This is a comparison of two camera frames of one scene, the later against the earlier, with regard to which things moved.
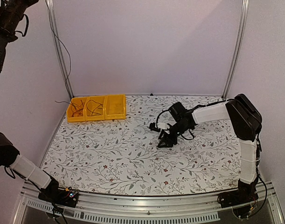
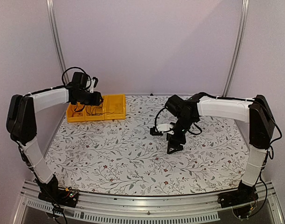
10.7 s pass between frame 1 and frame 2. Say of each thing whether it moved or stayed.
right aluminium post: stayed
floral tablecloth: stayed
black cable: moved
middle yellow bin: stayed
